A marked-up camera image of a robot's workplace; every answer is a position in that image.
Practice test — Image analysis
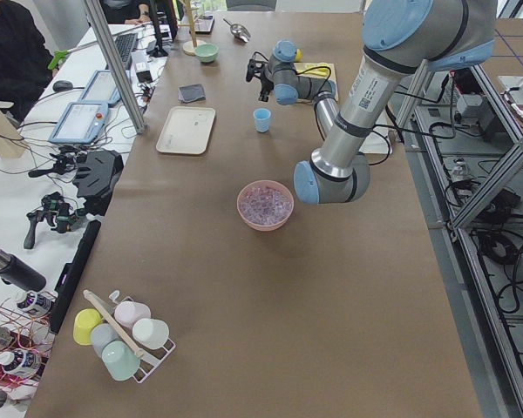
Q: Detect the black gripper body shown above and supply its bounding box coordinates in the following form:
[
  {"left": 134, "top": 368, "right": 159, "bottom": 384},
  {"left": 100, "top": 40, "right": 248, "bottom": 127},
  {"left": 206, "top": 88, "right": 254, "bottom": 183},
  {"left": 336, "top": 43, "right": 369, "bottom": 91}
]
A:
[{"left": 260, "top": 65, "right": 274, "bottom": 94}]

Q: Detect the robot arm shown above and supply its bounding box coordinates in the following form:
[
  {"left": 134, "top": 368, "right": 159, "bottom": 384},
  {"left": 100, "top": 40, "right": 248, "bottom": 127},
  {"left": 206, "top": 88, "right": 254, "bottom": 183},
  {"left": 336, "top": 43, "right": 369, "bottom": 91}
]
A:
[{"left": 247, "top": 0, "right": 497, "bottom": 205}]

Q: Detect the light blue cup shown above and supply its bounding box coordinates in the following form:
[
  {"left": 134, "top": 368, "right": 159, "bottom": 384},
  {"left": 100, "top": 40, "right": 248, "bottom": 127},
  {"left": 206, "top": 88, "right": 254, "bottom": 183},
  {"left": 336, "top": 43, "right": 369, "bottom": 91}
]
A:
[{"left": 253, "top": 108, "right": 272, "bottom": 133}]

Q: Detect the steel ice scoop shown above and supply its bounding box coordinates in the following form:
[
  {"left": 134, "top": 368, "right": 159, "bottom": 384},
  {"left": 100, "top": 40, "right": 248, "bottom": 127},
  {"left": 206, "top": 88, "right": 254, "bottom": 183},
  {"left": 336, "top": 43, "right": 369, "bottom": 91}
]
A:
[{"left": 223, "top": 18, "right": 251, "bottom": 43}]

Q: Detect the clear ice cube pile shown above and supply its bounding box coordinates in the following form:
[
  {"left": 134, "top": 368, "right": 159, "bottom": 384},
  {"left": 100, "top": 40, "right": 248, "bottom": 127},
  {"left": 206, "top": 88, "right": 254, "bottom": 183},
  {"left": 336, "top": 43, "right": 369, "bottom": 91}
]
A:
[{"left": 238, "top": 185, "right": 293, "bottom": 226}]

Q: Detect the pink cup on rack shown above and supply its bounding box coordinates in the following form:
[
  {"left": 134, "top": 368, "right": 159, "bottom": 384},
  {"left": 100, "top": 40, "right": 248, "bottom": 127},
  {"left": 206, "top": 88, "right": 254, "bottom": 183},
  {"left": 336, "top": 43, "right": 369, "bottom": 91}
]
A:
[{"left": 114, "top": 300, "right": 151, "bottom": 328}]

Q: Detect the white cup on rack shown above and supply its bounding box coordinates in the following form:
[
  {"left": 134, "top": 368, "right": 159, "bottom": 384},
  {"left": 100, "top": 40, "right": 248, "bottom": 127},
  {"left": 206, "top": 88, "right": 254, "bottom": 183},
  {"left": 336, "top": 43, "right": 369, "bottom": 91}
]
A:
[{"left": 132, "top": 318, "right": 170, "bottom": 349}]

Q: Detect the white cup drying rack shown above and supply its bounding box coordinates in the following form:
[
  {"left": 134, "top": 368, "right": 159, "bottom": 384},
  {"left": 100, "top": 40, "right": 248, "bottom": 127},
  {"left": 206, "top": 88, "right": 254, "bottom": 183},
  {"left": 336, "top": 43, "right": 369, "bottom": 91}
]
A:
[{"left": 83, "top": 289, "right": 176, "bottom": 383}]

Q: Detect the yellow cup on rack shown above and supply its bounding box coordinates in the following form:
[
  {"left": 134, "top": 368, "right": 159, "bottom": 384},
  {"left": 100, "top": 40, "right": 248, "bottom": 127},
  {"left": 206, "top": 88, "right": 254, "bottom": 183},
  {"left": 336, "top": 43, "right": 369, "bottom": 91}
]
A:
[{"left": 72, "top": 308, "right": 103, "bottom": 346}]

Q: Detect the grey cup on rack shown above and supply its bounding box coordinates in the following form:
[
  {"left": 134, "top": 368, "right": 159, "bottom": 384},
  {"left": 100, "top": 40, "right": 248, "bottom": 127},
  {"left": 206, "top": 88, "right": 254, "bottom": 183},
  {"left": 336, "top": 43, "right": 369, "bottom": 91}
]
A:
[{"left": 90, "top": 323, "right": 119, "bottom": 357}]

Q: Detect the mint cup on rack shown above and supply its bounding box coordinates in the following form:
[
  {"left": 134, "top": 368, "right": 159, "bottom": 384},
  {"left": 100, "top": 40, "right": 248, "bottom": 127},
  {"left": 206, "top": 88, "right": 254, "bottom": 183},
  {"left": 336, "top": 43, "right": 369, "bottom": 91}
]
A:
[{"left": 101, "top": 340, "right": 140, "bottom": 381}]

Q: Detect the wooden cutting board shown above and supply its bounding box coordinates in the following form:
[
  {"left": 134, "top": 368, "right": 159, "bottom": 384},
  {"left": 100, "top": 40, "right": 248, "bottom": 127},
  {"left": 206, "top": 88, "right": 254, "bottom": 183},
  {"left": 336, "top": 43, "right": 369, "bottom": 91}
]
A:
[{"left": 289, "top": 62, "right": 338, "bottom": 104}]

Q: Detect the yellow plastic knife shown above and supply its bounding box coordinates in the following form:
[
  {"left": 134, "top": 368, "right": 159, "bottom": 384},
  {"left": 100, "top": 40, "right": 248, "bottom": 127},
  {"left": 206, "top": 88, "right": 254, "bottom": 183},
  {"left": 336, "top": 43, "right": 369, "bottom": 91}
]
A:
[{"left": 295, "top": 63, "right": 332, "bottom": 77}]

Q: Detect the mint green bowl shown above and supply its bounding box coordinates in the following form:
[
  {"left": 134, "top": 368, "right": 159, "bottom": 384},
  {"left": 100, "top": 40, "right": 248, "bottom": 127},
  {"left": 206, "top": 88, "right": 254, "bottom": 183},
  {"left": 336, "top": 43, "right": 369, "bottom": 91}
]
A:
[{"left": 194, "top": 43, "right": 219, "bottom": 64}]

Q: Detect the grey folded cloth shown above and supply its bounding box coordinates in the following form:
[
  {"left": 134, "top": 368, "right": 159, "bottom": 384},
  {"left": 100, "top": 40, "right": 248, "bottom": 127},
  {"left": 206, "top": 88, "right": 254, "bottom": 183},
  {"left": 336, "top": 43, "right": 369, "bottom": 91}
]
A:
[{"left": 178, "top": 84, "right": 206, "bottom": 103}]

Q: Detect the cream rabbit tray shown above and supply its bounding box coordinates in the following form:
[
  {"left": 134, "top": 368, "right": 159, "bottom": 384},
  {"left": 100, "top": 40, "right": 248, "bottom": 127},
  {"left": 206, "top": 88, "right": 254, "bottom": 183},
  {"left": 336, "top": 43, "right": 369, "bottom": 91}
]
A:
[{"left": 155, "top": 106, "right": 216, "bottom": 155}]

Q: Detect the wooden glass rack stand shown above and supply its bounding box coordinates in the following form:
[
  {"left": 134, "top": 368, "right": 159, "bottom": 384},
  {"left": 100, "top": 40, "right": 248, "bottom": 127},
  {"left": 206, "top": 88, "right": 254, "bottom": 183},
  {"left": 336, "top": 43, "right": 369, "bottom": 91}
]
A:
[{"left": 178, "top": 0, "right": 206, "bottom": 56}]

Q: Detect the pink bowl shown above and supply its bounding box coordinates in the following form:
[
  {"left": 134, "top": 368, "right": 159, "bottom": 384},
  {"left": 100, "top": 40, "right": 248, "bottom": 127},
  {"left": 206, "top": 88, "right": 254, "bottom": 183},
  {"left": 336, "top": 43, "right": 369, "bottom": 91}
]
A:
[{"left": 236, "top": 180, "right": 294, "bottom": 232}]

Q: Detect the black keyboard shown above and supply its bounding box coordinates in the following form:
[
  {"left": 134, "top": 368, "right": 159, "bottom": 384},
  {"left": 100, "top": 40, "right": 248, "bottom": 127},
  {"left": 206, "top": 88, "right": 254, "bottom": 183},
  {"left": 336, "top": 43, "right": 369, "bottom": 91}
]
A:
[{"left": 114, "top": 33, "right": 138, "bottom": 70}]

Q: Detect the upper blue teach pendant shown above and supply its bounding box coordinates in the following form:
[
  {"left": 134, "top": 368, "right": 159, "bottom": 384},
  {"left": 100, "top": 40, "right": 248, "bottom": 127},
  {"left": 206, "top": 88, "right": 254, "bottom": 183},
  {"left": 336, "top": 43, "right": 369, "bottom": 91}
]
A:
[{"left": 79, "top": 70, "right": 120, "bottom": 106}]

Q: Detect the blue teach pendant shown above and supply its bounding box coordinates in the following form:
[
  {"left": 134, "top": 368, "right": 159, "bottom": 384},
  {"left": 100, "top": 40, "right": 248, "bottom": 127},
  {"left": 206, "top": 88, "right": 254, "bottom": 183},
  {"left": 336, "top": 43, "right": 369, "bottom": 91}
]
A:
[
  {"left": 48, "top": 101, "right": 109, "bottom": 145},
  {"left": 79, "top": 70, "right": 120, "bottom": 106}
]

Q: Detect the lower blue teach pendant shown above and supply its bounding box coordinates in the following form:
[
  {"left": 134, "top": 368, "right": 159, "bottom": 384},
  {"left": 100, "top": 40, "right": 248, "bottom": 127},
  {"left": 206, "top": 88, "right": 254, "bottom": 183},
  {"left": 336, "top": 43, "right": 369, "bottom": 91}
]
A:
[{"left": 48, "top": 101, "right": 109, "bottom": 145}]

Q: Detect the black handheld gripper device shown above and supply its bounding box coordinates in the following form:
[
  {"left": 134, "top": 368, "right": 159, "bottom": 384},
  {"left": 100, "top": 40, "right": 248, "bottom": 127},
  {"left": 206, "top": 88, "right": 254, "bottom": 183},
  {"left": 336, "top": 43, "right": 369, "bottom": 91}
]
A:
[{"left": 23, "top": 192, "right": 87, "bottom": 249}]

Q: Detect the seated person in black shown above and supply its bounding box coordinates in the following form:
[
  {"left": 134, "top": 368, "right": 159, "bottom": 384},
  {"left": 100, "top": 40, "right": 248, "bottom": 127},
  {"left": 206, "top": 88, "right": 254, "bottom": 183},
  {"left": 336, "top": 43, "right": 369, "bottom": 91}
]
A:
[{"left": 0, "top": 1, "right": 53, "bottom": 121}]

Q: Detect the black flat bar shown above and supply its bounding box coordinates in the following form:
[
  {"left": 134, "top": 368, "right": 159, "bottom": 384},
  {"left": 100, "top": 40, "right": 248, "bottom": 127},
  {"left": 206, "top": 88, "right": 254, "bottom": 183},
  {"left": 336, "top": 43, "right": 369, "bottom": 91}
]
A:
[{"left": 49, "top": 220, "right": 101, "bottom": 335}]

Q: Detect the black thermos bottle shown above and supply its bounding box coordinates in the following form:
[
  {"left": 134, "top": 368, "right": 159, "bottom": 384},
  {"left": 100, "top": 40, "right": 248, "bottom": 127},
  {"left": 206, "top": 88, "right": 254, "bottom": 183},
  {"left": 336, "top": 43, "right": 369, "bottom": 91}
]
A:
[{"left": 0, "top": 248, "right": 46, "bottom": 292}]

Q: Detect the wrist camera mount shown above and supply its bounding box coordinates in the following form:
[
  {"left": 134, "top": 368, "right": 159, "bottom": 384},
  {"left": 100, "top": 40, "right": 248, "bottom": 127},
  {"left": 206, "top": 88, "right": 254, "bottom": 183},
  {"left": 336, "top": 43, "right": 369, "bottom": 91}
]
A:
[{"left": 245, "top": 58, "right": 266, "bottom": 83}]

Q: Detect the black camera cable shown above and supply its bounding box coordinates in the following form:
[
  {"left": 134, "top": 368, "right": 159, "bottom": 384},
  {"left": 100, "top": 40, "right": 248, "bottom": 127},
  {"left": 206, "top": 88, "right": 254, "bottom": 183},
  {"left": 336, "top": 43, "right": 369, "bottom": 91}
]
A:
[{"left": 248, "top": 51, "right": 336, "bottom": 95}]

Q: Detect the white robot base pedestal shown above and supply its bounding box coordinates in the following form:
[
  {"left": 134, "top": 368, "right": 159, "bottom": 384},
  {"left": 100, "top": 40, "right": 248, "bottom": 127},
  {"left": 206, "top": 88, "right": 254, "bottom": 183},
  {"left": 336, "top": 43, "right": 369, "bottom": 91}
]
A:
[{"left": 360, "top": 127, "right": 391, "bottom": 155}]

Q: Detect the aluminium frame post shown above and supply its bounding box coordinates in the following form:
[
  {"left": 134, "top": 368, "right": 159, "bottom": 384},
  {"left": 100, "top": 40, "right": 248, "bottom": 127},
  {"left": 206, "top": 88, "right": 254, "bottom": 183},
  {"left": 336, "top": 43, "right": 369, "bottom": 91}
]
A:
[{"left": 83, "top": 0, "right": 146, "bottom": 134}]

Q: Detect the black bracket plate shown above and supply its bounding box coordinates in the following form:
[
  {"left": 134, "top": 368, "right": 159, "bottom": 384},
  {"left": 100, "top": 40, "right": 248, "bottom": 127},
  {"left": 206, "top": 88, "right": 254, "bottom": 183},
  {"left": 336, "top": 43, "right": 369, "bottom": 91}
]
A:
[{"left": 72, "top": 150, "right": 124, "bottom": 216}]

